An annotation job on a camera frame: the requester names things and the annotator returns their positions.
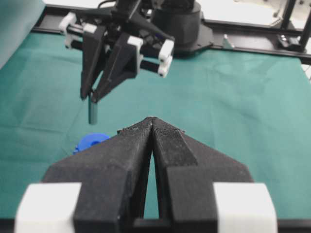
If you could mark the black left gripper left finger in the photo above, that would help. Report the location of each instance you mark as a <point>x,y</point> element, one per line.
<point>95,190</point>

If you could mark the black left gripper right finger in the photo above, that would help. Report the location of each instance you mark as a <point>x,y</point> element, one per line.
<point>205,191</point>

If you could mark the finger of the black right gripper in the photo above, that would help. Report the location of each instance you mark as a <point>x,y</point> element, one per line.
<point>123,63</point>
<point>92,46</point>

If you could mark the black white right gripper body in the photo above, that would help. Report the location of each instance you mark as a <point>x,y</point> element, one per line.
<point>125,16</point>

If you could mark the grey metal shaft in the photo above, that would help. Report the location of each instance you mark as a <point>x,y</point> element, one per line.
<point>92,111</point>

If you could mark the small blue gear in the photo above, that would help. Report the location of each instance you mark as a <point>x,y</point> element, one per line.
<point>89,140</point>

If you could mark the green backdrop panel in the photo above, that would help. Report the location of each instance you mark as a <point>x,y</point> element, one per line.
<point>17,18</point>

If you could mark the green table mat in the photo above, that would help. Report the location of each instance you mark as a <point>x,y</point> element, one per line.
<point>254,108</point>

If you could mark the black aluminium frame rail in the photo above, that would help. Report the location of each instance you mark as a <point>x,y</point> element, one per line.
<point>277,40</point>

